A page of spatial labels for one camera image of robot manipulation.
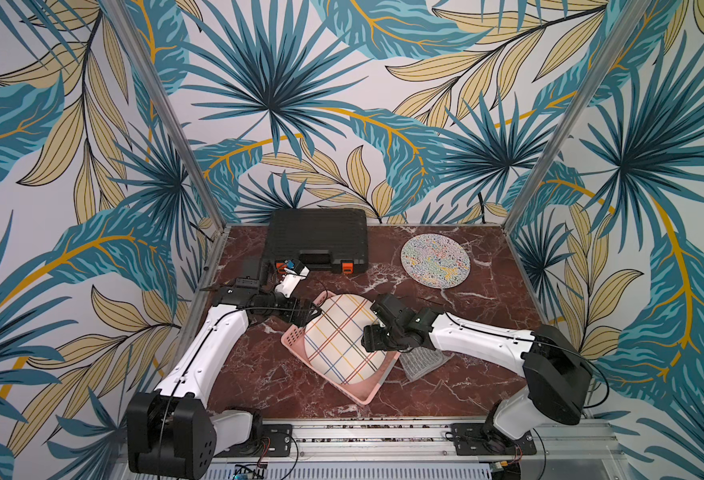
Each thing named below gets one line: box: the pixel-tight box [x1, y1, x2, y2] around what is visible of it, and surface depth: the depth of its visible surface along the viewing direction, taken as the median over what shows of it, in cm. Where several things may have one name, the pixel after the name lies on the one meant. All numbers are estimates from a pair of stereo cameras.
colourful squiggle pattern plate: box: [400, 234, 471, 289], surface depth 112 cm
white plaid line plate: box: [303, 294, 387, 385], surface depth 87 cm
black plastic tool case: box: [265, 208, 369, 274], surface depth 109 cm
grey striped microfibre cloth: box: [399, 346, 455, 382], surface depth 85 cm
